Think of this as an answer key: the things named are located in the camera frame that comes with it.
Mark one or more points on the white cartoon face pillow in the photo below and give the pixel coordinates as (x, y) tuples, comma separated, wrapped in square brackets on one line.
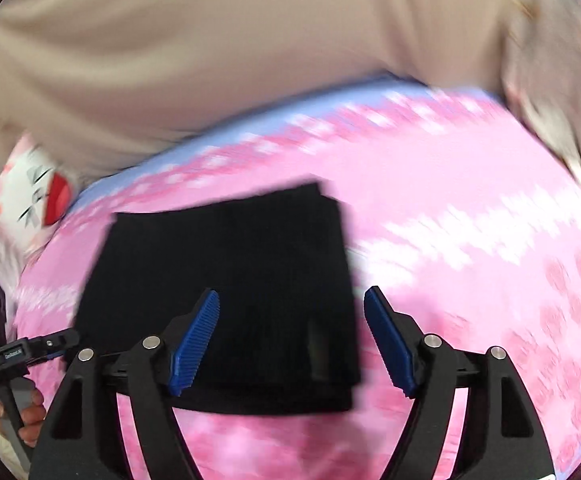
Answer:
[(30, 195)]

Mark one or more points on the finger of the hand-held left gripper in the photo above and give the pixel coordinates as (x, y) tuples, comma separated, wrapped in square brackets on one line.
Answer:
[(55, 342)]

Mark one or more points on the pink rose bed sheet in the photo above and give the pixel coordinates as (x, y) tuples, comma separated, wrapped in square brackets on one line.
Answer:
[(470, 240)]

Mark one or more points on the black pants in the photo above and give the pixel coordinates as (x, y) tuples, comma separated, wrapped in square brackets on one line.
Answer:
[(250, 270)]

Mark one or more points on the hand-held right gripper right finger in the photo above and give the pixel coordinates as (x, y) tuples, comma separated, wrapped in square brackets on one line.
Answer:
[(388, 345)]

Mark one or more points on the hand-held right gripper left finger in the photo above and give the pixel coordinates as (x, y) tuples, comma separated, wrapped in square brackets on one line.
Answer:
[(193, 345)]

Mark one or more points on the beige duvet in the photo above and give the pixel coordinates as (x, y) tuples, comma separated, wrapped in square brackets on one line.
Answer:
[(180, 45)]

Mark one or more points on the person's left hand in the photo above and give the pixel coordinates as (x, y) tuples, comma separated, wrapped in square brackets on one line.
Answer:
[(30, 417)]

